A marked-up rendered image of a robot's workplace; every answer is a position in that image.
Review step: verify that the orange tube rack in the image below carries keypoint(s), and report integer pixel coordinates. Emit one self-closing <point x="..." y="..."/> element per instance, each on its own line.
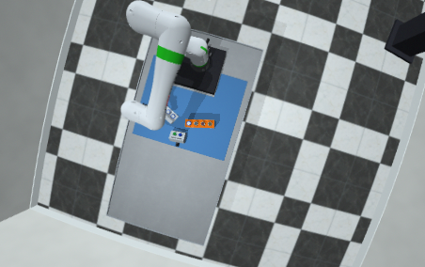
<point x="199" y="123"/>

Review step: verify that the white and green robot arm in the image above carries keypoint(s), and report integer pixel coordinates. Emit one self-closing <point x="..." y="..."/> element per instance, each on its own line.
<point x="173" y="32"/>

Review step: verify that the blue bench mat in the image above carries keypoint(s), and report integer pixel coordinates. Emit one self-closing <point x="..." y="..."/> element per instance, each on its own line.
<point x="223" y="108"/>

